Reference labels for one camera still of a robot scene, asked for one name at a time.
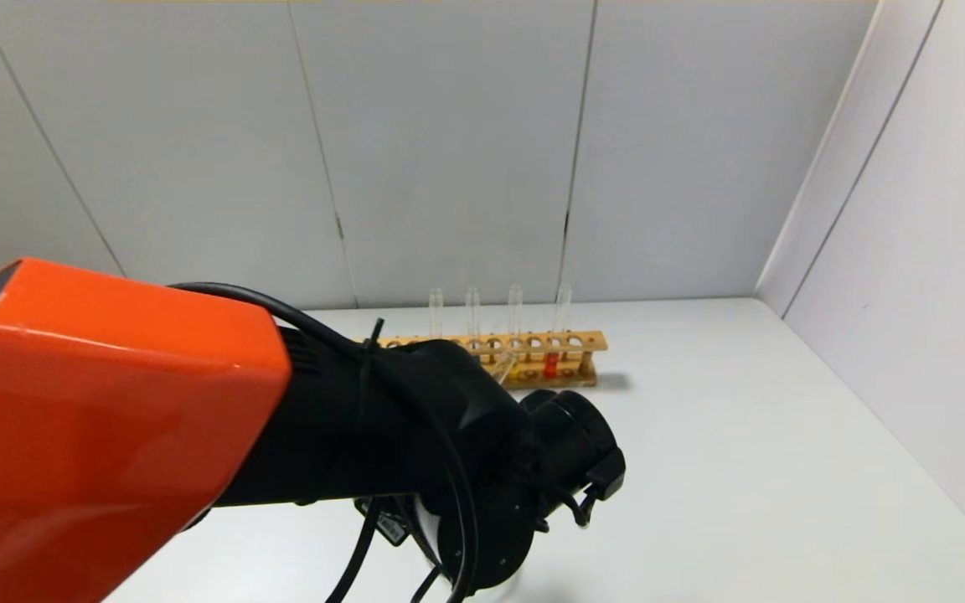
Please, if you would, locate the wooden test tube rack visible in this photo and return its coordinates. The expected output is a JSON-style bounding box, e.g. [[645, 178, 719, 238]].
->
[[378, 331, 609, 390]]

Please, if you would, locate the thick black cable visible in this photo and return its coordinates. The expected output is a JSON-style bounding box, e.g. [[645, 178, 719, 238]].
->
[[168, 282, 480, 603]]

